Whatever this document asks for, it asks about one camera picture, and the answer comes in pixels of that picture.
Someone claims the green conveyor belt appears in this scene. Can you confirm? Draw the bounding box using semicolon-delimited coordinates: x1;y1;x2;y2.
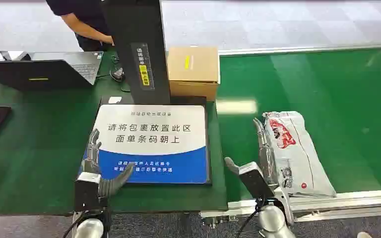
216;47;381;203

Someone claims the black and yellow column label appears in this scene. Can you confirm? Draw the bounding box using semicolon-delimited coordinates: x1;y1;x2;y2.
131;43;155;90

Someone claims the brown cardboard box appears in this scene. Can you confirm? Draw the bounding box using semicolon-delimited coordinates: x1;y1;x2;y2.
167;46;220;102

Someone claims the black scanner column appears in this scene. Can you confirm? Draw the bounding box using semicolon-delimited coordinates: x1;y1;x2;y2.
103;0;172;105

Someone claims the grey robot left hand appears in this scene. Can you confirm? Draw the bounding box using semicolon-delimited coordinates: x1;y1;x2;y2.
75;128;135;213

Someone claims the white and blue weighing platform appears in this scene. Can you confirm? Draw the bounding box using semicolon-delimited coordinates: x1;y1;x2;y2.
93;96;212;185

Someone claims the person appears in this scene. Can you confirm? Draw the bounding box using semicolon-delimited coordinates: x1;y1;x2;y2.
46;0;114;52

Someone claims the white plastic parcel bag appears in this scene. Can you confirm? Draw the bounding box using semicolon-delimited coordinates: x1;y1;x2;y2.
262;111;337;198

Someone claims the green table mat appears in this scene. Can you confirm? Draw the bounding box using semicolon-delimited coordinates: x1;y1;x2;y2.
0;51;229;216

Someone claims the aluminium conveyor frame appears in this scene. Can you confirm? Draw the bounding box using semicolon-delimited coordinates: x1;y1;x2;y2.
200;188;381;228

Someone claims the black laptop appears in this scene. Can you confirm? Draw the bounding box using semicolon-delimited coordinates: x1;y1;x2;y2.
0;51;104;91

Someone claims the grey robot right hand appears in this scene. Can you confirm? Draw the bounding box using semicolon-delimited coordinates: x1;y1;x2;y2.
224;118;278;200

